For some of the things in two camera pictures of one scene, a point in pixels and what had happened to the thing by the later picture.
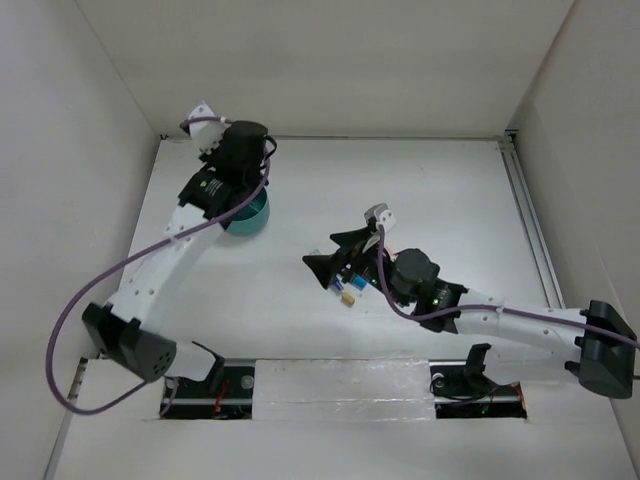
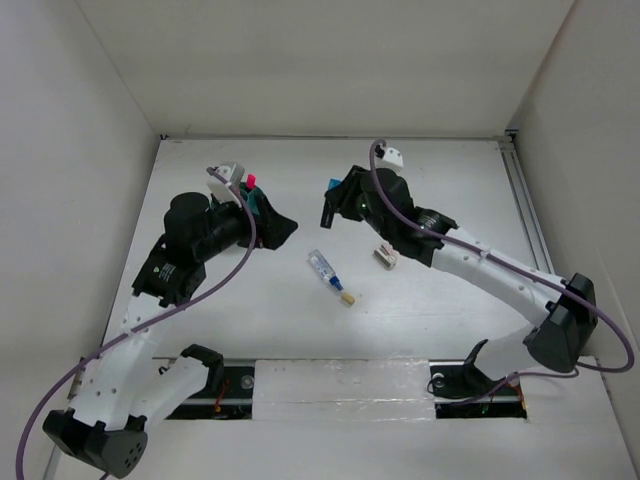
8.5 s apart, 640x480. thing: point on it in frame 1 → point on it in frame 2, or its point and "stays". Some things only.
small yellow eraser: [349, 299] stays
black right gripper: [327, 267] → [345, 193]
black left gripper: [212, 157] → [272, 228]
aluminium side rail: [532, 220] stays
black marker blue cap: [358, 281] → [333, 183]
